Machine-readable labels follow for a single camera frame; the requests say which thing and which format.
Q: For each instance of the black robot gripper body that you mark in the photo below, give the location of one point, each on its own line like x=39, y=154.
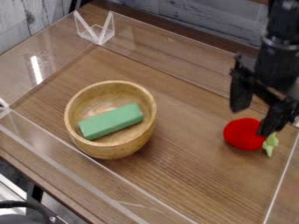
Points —
x=274, y=68

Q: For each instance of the wooden bowl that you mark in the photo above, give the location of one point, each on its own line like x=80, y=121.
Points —
x=99, y=98

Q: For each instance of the green rectangular block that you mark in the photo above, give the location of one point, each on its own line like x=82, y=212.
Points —
x=111, y=121

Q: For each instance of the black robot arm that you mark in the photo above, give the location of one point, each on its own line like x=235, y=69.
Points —
x=283, y=26

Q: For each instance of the black metal table frame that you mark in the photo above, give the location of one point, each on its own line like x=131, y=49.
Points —
x=35, y=197

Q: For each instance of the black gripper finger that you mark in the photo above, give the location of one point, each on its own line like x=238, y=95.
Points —
x=280, y=114
x=240, y=90

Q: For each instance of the red plush fruit green stem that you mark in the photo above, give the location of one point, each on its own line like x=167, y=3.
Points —
x=240, y=134

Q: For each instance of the clear acrylic tray walls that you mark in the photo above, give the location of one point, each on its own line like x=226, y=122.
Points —
x=186, y=178

